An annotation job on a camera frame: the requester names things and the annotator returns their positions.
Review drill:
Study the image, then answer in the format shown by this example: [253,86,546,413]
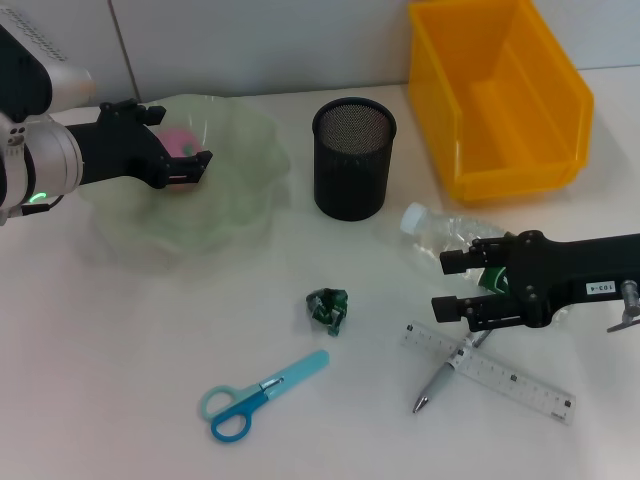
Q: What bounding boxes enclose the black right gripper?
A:
[431,230,640,331]

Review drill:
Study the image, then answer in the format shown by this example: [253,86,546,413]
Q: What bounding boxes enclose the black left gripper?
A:
[64,98,214,191]

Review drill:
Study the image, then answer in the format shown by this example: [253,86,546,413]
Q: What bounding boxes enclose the pink peach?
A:
[157,127,204,194]

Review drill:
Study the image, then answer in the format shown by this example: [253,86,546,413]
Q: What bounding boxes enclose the clear water bottle green label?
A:
[399,202,571,326]

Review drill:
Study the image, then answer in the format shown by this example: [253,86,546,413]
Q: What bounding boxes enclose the green plastic wrapper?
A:
[305,287,350,338]

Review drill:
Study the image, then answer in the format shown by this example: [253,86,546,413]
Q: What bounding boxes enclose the pale green fruit plate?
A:
[74,94,294,256]

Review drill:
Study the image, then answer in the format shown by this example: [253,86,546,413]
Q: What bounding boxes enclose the silver ballpoint pen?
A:
[412,329,494,415]

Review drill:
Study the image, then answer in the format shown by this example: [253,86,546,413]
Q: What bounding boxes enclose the transparent plastic ruler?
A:
[399,319,577,426]

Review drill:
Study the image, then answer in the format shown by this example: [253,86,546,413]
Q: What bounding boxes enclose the black mesh pen holder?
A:
[312,97,397,222]

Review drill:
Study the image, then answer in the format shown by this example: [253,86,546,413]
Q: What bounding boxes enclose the blue scissors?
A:
[199,349,331,444]

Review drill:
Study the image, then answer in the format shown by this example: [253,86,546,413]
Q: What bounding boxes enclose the yellow plastic bin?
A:
[407,0,595,207]

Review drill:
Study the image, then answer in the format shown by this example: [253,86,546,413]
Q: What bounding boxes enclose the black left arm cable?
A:
[22,192,66,217]

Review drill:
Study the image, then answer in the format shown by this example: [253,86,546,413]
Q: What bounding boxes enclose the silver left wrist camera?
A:
[0,9,96,121]

